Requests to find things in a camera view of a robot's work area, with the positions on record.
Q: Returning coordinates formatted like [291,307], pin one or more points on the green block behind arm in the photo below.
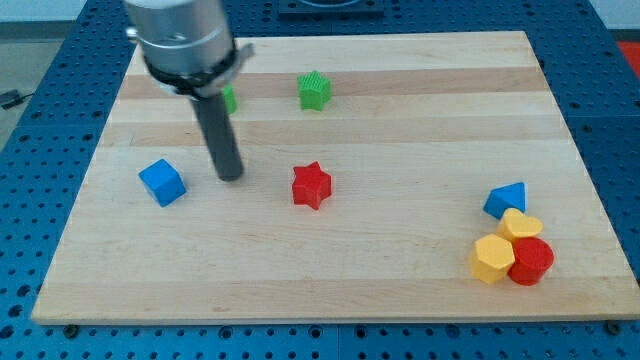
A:
[229,98]

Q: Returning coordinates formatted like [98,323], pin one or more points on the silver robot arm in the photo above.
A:
[188,45]

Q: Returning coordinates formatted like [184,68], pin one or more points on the red star block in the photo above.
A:
[311,185]

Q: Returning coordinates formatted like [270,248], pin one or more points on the green star block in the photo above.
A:
[314,90]

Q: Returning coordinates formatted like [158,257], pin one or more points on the yellow heart block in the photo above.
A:
[514,225]

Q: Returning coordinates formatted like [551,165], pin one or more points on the wooden board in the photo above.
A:
[419,129]

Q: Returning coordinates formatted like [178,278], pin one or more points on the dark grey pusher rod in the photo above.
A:
[220,140]

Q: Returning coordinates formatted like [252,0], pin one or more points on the blue cube block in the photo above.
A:
[163,182]

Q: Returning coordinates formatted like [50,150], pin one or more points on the yellow hexagon block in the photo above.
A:
[491,258]

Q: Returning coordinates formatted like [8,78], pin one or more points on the blue triangle block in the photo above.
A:
[505,197]

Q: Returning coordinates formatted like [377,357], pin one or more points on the red cylinder block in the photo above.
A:
[533,258]

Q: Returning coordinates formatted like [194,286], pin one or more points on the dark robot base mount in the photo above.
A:
[295,8]

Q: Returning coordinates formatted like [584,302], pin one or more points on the blue perforated table frame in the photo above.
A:
[46,157]

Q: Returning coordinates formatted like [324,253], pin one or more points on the black cable plug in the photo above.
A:
[13,98]

